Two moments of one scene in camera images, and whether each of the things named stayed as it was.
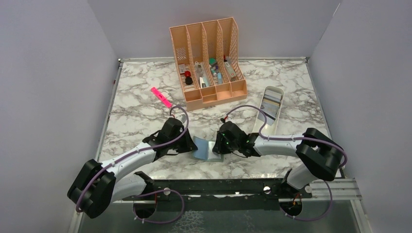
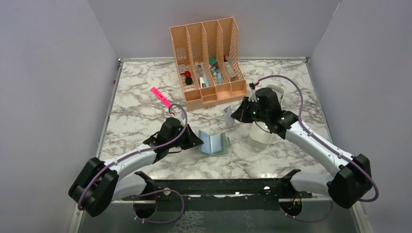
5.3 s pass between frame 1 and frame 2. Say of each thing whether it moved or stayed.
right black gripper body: moved
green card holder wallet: moved
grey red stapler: stayed
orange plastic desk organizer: stayed
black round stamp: stayed
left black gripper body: stayed
